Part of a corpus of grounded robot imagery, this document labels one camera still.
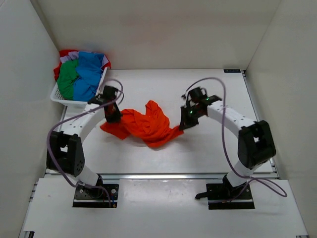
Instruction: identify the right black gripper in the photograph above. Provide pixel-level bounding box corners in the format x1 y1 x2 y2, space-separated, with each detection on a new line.
180 105 205 131

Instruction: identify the orange t shirt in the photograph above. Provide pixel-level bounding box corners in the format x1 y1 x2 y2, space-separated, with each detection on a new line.
100 100 184 148

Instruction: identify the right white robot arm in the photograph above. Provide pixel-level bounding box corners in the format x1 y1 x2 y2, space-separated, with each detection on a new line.
179 87 276 199

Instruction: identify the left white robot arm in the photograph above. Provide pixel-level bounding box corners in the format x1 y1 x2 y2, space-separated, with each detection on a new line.
46 85 124 197

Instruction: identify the blue t shirt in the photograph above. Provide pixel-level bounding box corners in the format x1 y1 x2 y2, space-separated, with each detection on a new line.
73 51 109 102

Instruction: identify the white plastic laundry basket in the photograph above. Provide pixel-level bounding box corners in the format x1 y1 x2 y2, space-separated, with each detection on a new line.
50 67 109 108

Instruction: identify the green t shirt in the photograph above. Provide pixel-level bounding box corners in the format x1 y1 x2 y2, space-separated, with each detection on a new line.
57 59 79 100

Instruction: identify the black label plate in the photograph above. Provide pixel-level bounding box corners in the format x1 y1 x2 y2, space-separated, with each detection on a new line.
223 69 241 73

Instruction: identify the lavender t shirt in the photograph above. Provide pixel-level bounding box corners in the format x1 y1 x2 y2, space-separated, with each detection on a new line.
60 51 79 63

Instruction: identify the red t shirt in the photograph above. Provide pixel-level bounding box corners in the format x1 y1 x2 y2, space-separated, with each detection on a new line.
53 50 77 81

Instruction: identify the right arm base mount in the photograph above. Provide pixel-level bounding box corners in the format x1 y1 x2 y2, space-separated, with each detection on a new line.
195 176 255 210

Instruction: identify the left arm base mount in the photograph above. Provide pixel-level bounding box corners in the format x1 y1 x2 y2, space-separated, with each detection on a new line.
72 183 119 209

